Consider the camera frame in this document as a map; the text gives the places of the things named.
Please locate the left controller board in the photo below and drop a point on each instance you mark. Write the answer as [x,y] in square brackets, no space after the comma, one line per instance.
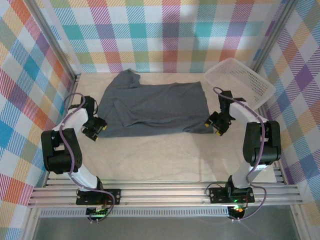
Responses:
[100,212]

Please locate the white plastic laundry basket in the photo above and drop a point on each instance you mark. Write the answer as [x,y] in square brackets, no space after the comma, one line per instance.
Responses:
[245,80]

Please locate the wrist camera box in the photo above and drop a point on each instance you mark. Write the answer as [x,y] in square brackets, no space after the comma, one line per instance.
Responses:
[90,103]
[225,98]

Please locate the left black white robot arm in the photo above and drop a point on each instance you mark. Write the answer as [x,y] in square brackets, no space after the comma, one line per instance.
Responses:
[82,175]

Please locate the aluminium corner post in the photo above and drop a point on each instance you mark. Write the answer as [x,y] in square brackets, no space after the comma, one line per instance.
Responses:
[275,32]
[50,37]

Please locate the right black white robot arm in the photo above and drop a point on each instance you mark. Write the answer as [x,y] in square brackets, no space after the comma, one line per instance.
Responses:
[240,175]

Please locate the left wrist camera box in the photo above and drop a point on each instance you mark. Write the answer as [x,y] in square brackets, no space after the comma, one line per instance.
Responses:
[90,103]

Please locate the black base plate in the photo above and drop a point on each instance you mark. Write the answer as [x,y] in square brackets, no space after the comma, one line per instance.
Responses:
[217,196]
[112,196]

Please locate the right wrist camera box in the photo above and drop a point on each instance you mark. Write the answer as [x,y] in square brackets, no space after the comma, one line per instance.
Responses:
[225,98]

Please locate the controller board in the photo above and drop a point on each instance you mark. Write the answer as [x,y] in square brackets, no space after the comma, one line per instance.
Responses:
[100,212]
[237,210]

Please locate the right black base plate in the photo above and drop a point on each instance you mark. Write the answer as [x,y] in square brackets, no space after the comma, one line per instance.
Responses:
[217,196]

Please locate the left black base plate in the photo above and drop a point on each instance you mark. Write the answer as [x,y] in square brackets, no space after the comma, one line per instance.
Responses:
[112,196]

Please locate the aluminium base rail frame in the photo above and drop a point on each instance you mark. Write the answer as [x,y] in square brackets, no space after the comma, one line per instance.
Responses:
[162,193]

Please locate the right controller board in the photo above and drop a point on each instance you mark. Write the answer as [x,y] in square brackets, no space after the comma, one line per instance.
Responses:
[237,210]

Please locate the grey t-shirt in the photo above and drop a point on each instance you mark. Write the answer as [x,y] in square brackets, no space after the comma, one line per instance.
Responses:
[155,107]

